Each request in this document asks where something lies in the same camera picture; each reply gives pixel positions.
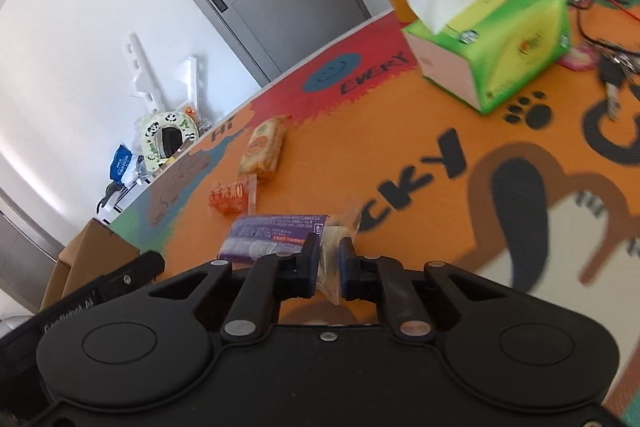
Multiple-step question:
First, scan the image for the brown cardboard box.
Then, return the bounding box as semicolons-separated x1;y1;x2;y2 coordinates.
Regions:
39;217;142;314

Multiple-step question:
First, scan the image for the panda print seat ring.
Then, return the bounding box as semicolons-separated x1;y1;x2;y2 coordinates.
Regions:
139;110;199;168

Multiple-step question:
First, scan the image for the blue plastic bag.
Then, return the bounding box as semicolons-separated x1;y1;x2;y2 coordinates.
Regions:
108;145;135;182

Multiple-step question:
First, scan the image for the green tissue box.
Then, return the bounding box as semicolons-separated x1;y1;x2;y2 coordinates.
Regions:
402;0;574;116

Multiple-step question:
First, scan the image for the tall white plastic rack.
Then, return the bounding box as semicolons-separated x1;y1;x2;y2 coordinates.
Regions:
121;32;166;100

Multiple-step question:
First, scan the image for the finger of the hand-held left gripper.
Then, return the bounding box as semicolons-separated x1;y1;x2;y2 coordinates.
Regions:
100;250;166;304

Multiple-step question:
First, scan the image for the black cable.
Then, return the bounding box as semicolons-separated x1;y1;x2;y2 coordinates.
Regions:
519;0;640;54

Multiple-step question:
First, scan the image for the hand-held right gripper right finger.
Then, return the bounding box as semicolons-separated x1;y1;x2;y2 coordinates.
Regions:
338;239;509;342

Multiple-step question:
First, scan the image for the short white plastic rack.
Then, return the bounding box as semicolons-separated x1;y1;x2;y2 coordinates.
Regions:
172;55;204;108

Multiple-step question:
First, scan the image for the red cable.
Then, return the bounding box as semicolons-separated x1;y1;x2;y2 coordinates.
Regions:
594;0;640;20

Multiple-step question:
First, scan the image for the beige cracker packet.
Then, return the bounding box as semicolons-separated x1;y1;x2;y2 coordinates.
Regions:
237;114;292;180

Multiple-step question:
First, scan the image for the purple bread packet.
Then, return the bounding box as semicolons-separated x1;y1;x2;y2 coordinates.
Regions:
217;212;362;306

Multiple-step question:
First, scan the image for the orange printed table mat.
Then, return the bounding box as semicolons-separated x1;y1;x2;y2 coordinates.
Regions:
104;4;640;427

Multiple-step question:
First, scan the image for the orange snack packet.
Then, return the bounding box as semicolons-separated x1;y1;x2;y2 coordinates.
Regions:
208;179;259;213

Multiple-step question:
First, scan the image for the pink keychain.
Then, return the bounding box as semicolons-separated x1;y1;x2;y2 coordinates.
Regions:
557;45;599;72

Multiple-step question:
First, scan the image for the bunch of keys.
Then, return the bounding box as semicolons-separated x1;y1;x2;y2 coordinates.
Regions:
597;51;640;120

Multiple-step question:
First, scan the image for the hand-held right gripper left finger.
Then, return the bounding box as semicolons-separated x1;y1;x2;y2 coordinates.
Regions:
146;233;321;342

